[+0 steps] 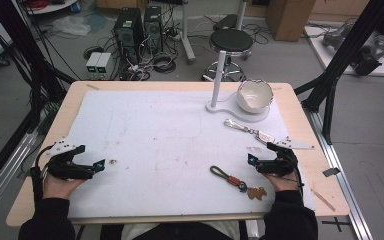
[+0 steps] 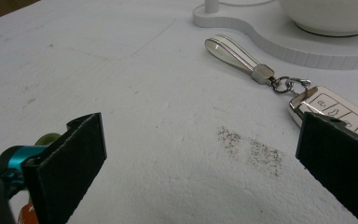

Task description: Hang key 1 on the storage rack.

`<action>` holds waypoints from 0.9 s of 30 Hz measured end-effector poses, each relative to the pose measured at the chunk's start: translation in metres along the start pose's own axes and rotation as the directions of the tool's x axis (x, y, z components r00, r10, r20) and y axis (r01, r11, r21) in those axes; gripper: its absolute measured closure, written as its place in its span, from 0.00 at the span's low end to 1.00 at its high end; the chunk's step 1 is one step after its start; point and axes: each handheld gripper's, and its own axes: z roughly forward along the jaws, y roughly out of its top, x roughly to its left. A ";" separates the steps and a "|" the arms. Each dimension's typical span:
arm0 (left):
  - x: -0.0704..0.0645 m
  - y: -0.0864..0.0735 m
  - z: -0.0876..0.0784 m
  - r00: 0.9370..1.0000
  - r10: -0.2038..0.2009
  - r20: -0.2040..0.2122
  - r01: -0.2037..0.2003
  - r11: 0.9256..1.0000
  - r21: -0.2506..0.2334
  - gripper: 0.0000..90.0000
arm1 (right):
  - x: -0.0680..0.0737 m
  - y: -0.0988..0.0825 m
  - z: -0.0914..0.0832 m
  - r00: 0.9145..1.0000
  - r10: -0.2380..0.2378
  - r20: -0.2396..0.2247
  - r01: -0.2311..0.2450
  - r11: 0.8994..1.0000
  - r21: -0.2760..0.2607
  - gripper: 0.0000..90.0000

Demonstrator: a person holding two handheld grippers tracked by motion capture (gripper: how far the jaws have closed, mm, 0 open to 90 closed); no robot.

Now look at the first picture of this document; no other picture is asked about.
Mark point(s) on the black metal frame strut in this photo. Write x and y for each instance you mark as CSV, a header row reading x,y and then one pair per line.
x,y
30,53
343,53

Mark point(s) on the clear plastic bag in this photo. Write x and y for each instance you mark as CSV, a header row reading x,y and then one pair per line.
x,y
70,25

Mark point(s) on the thin wooden stick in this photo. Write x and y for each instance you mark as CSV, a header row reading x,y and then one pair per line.
x,y
322,200

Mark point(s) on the white floor board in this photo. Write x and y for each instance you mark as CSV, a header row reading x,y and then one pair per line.
x,y
320,50

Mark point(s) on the white round table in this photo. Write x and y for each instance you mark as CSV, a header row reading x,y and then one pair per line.
x,y
51,7

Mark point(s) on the aluminium rail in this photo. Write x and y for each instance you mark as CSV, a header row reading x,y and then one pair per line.
x,y
343,180
3,173

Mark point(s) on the white table mat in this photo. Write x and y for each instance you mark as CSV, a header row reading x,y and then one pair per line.
x,y
166,143

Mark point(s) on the white power supply unit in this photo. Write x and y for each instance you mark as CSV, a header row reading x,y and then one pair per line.
x,y
104,64
92,63

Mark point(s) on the slim black computer tower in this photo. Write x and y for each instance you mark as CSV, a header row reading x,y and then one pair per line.
x,y
153,28

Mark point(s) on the brown cardboard box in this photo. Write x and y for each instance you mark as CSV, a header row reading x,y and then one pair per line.
x,y
288,18

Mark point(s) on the person's right hand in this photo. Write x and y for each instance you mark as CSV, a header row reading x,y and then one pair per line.
x,y
285,182

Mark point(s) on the grey tape piece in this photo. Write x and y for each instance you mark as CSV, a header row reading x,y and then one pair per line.
x,y
331,172

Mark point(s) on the grey and black machine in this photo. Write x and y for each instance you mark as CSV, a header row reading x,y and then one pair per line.
x,y
366,53

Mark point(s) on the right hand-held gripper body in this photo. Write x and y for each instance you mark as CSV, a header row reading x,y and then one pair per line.
x,y
278,161

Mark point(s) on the large black computer tower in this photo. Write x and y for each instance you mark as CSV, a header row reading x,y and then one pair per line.
x,y
128,33

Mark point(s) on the white desk leg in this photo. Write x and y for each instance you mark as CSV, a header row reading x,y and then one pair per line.
x,y
187,33

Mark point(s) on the black round stool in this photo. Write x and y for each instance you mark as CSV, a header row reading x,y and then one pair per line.
x,y
230,40

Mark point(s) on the person's left hand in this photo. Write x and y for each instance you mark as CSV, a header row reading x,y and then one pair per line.
x,y
60,187

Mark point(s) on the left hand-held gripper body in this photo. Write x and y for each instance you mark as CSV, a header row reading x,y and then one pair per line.
x,y
67,169

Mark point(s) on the white stand with pole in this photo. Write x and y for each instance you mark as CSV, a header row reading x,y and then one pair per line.
x,y
218,80

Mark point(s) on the white ceramic bowl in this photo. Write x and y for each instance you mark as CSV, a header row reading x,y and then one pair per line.
x,y
255,96

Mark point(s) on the wooden table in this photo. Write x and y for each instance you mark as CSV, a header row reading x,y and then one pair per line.
x,y
80,87

